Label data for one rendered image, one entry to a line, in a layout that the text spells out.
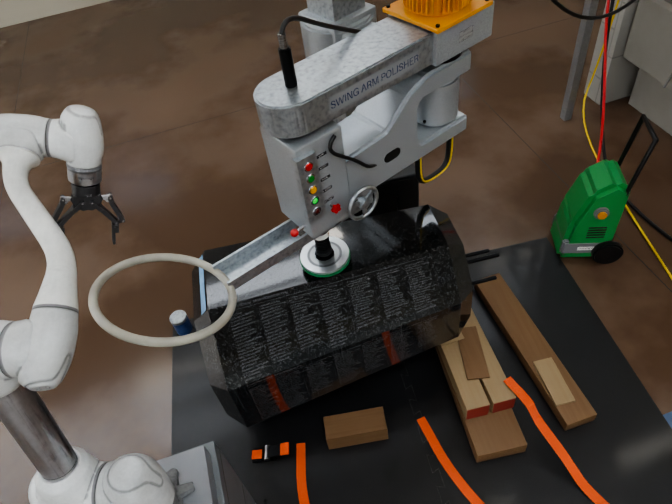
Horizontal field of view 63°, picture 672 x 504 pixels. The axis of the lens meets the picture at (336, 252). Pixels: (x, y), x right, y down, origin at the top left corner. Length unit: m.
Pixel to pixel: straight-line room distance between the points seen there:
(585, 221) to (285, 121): 2.11
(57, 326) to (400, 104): 1.36
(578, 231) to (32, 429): 2.86
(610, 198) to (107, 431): 2.99
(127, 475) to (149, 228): 2.67
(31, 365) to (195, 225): 2.80
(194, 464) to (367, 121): 1.37
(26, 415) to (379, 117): 1.48
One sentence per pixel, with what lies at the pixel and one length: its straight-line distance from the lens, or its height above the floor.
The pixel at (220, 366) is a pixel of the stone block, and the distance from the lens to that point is 2.41.
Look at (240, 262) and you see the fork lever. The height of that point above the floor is 1.13.
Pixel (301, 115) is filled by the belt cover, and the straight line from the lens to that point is 1.77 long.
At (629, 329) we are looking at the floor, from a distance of 3.41.
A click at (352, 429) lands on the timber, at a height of 0.13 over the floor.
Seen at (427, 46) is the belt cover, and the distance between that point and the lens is 2.06.
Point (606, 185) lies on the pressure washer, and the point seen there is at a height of 0.57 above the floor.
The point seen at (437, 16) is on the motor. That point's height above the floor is 1.76.
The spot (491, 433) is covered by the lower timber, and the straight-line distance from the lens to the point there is 2.83.
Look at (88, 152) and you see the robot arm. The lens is 1.61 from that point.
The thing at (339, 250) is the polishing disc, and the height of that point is 0.93.
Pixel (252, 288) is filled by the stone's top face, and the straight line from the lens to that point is 2.38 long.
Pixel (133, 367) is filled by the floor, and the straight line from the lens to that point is 3.47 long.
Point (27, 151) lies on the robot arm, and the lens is 1.61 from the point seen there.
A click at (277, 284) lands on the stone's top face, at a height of 0.87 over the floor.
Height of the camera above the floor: 2.66
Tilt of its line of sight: 47 degrees down
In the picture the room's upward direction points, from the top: 10 degrees counter-clockwise
